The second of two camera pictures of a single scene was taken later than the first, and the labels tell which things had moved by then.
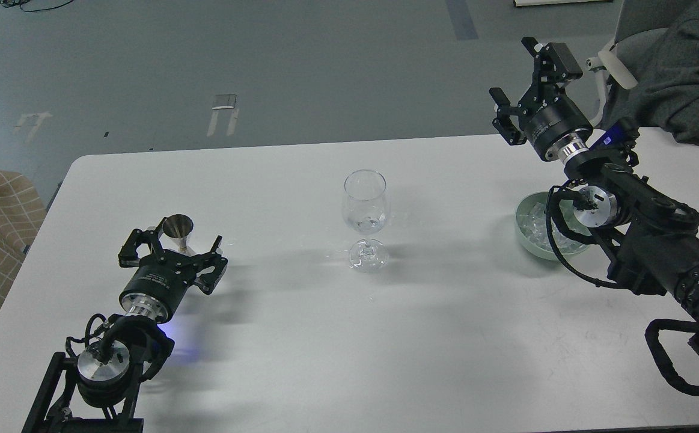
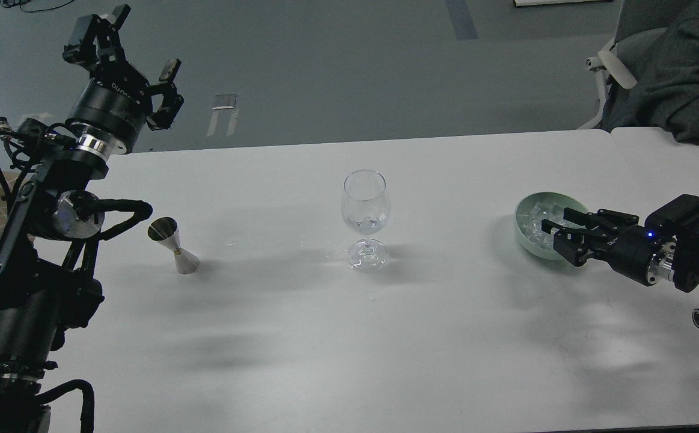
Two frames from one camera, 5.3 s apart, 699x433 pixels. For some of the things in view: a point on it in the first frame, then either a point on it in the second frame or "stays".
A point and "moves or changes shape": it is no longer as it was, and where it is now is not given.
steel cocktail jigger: x=177 y=227 moves or changes shape
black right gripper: x=557 y=131 -> x=637 y=252
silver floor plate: x=225 y=101 stays
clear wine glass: x=365 y=205 stays
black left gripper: x=161 y=278 -> x=115 y=102
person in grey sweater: x=687 y=85 stays
